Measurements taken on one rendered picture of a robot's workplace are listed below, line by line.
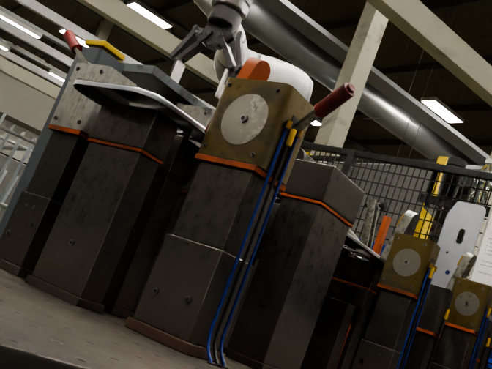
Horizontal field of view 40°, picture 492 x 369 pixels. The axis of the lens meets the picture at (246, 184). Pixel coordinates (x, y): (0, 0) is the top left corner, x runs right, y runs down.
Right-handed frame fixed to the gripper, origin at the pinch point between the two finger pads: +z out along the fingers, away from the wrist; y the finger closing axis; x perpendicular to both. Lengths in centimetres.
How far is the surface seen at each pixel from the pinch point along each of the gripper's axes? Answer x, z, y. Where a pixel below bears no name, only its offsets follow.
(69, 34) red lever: -36.7, 7.8, -3.8
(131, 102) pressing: -45, 20, 23
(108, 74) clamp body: -41.8, 15.6, 13.7
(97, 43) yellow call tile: -28.6, 5.1, -5.0
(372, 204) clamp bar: 64, 1, 27
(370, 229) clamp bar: 65, 8, 29
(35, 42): 522, -212, -684
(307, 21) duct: 699, -396, -373
